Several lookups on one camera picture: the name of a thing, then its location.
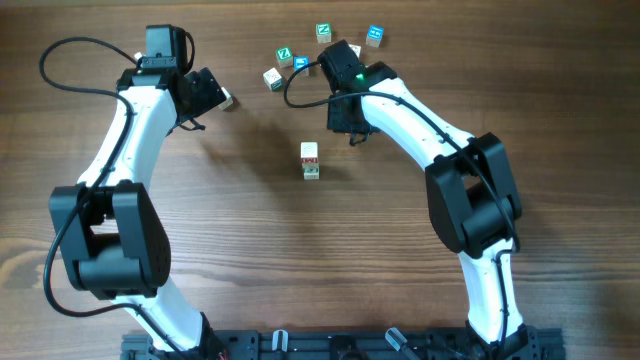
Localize white block red side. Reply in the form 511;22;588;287
300;142;319;166

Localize white block number four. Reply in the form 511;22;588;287
303;172;320;180

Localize yellow block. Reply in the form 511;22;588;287
302;164;319;173

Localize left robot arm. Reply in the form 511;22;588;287
43;24;231;359

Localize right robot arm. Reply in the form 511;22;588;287
317;40;527;359

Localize plain white block left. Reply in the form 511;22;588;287
218;87;234;111

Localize plain block with drawing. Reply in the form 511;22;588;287
349;44;361;58

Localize blue block centre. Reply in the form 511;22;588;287
293;56;310;76

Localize blue block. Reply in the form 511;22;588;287
293;56;310;76
366;25;384;48

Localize white block green side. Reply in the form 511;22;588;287
263;68;283;92

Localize blue block top right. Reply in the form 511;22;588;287
366;25;384;48

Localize green Z block left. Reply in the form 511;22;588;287
275;47;294;68

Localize green letter block top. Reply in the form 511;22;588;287
315;23;332;44

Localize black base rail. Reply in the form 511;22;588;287
120;327;568;360

